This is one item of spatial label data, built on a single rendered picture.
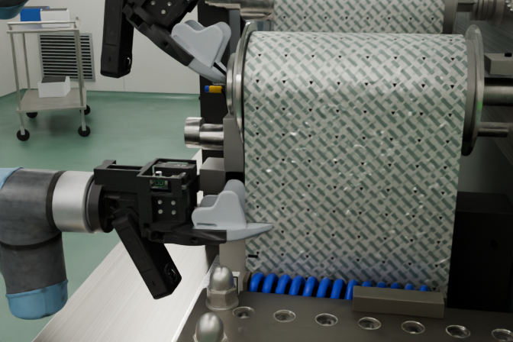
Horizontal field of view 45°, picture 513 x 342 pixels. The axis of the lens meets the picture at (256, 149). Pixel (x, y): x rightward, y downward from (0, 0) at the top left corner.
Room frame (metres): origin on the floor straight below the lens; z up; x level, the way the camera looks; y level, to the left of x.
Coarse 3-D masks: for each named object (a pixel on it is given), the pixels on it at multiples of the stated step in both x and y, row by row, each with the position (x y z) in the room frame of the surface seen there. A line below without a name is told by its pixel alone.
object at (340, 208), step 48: (288, 144) 0.66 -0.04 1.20; (336, 144) 0.65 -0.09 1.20; (384, 144) 0.64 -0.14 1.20; (432, 144) 0.63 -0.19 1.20; (288, 192) 0.66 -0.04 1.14; (336, 192) 0.65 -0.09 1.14; (384, 192) 0.64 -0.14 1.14; (432, 192) 0.63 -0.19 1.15; (288, 240) 0.66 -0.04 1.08; (336, 240) 0.65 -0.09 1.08; (384, 240) 0.64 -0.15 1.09; (432, 240) 0.63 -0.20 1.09; (432, 288) 0.63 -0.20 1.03
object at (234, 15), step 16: (208, 16) 1.02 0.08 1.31; (224, 16) 1.01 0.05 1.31; (240, 16) 1.15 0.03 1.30; (240, 32) 1.15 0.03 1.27; (224, 64) 1.01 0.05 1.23; (208, 80) 1.02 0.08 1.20; (208, 96) 1.02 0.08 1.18; (208, 112) 1.02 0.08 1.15; (224, 112) 1.01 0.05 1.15; (208, 192) 1.02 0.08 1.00
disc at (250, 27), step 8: (248, 24) 0.71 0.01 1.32; (248, 32) 0.71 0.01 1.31; (240, 40) 0.69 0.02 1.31; (248, 40) 0.71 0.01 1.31; (240, 48) 0.68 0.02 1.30; (240, 56) 0.67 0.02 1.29; (240, 64) 0.67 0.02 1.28; (240, 72) 0.66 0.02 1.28; (240, 80) 0.66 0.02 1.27; (240, 88) 0.66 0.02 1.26; (240, 96) 0.66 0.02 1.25; (240, 104) 0.66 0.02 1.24; (240, 112) 0.66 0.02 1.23; (240, 120) 0.66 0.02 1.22; (240, 128) 0.67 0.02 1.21; (240, 136) 0.68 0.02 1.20
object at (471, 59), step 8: (472, 48) 0.66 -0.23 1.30; (472, 56) 0.65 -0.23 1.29; (472, 64) 0.65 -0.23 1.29; (472, 72) 0.64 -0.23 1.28; (472, 80) 0.64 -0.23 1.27; (472, 88) 0.63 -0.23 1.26; (472, 96) 0.63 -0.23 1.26; (472, 104) 0.63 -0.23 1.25; (472, 112) 0.63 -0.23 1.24; (464, 120) 0.64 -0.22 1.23; (464, 128) 0.64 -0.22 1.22; (464, 136) 0.65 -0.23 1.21
